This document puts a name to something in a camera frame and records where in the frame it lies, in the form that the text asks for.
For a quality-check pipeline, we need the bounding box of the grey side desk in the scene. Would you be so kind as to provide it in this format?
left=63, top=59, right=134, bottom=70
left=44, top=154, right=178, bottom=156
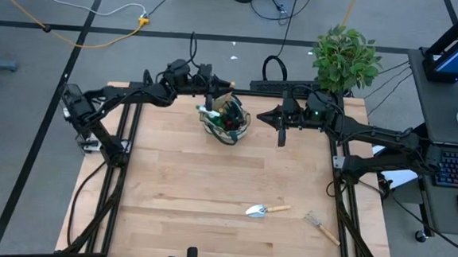
left=397, top=47, right=458, bottom=236

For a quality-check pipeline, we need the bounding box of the green leafy plant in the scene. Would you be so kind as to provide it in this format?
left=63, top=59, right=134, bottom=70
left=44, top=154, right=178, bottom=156
left=308, top=23, right=384, bottom=95

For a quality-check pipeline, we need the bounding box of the black aluminium table frame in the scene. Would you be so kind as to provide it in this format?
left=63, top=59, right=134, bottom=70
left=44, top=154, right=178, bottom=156
left=60, top=76, right=406, bottom=257

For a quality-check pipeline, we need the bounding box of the black caster wheel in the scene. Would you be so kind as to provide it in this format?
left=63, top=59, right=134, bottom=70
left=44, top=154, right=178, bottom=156
left=414, top=228, right=432, bottom=244

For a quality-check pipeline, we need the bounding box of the wide metal trowel wooden handle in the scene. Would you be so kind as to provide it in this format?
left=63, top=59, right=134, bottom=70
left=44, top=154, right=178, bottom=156
left=244, top=201, right=292, bottom=221

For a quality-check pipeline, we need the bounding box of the yellow hanging cable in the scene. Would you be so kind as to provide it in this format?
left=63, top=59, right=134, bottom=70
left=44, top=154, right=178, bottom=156
left=341, top=0, right=359, bottom=28

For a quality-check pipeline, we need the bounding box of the cream gardening bag green trim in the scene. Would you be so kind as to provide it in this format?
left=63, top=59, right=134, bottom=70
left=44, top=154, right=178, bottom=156
left=195, top=93, right=253, bottom=148

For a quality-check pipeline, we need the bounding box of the yellow extension cord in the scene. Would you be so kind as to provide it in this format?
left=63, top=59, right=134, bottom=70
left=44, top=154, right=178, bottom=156
left=0, top=0, right=153, bottom=53

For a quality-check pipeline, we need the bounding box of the small metal rake wooden handle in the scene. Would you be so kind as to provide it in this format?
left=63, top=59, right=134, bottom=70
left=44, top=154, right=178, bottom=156
left=301, top=210, right=344, bottom=247

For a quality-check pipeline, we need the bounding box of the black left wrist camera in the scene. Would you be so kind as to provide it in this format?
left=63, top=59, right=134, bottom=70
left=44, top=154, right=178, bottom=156
left=197, top=62, right=215, bottom=78

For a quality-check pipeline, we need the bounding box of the black power strip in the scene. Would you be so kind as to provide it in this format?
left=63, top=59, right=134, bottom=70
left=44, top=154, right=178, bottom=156
left=249, top=77, right=325, bottom=98

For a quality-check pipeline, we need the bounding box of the green spray bottle white trigger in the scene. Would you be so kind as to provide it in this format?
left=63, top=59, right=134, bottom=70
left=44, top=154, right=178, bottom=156
left=195, top=104, right=227, bottom=130

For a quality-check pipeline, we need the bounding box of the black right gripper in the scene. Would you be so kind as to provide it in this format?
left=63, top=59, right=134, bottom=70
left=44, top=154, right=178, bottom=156
left=254, top=89, right=308, bottom=149

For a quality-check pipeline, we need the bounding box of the black hanging power cable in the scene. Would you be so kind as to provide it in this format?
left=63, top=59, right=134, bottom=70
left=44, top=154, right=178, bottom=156
left=261, top=0, right=301, bottom=84

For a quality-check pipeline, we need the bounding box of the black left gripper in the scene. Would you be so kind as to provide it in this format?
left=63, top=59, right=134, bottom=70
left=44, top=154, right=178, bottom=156
left=192, top=75, right=233, bottom=114

